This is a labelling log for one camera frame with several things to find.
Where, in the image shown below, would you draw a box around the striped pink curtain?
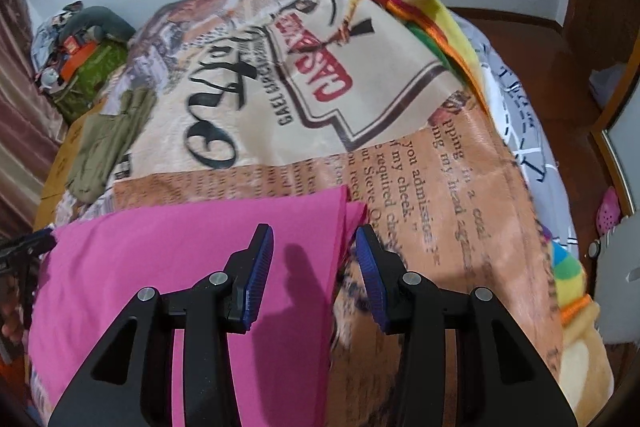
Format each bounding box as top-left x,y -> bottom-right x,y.
0,0 -> 67,239

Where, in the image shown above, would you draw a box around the colourful striped fleece blanket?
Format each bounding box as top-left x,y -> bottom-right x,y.
373,0 -> 614,426

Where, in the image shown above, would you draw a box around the person's left hand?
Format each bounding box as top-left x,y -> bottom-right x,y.
1,295 -> 24,345

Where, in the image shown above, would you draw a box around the orange box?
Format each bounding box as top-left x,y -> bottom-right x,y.
60,36 -> 98,81

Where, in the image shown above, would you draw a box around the pink slipper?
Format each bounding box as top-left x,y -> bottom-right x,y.
596,186 -> 622,236

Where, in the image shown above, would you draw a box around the olive green folded pants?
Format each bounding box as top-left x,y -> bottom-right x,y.
66,87 -> 156,205

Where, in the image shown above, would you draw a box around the white patterned bed sheet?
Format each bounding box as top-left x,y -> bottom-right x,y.
452,14 -> 579,258

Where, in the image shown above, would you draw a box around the pink pants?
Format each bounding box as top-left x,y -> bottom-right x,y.
28,187 -> 366,426

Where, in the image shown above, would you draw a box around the green patterned bag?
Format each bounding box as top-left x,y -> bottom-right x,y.
51,39 -> 128,124

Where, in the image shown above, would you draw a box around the brown wooden door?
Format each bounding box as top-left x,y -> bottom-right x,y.
563,0 -> 639,69

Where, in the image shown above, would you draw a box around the newspaper print bed blanket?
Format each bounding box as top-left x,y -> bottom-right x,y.
76,0 -> 562,426

